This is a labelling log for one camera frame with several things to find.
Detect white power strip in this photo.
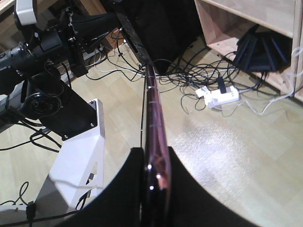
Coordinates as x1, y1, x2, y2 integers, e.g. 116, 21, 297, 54
195, 86, 240, 108

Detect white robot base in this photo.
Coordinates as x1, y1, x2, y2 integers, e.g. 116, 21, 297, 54
35, 99, 105, 216

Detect low wooden shelf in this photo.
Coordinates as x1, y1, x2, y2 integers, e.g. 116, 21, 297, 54
195, 0, 303, 100

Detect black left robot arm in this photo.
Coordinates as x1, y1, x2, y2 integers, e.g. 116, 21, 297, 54
0, 9, 118, 124

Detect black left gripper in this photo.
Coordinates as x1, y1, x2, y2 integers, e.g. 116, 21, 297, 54
40, 8, 118, 77

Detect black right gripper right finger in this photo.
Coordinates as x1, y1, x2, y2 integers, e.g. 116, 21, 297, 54
167, 147, 256, 227

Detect black computer tower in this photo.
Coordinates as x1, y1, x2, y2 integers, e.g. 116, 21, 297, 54
99, 0, 202, 75

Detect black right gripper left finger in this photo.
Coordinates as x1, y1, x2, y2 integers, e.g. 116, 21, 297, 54
57, 148, 143, 227

